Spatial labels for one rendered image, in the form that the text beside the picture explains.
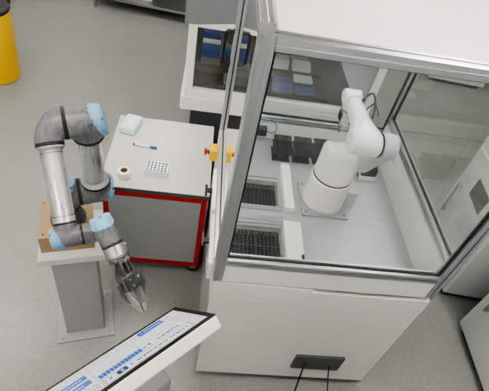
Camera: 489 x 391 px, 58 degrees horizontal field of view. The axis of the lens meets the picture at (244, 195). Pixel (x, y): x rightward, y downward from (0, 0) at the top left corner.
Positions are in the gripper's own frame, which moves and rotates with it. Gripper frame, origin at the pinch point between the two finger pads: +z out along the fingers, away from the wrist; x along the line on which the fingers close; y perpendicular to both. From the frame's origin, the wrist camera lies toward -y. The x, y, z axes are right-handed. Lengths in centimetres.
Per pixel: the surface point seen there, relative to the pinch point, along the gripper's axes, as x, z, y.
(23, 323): -29, 5, -131
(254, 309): 47, 31, -15
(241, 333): 45, 44, -33
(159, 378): -8.2, 18.6, 14.5
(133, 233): 41, -15, -103
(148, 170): 54, -45, -72
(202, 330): 7.1, 9.3, 26.3
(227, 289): 37.1, 14.7, -9.2
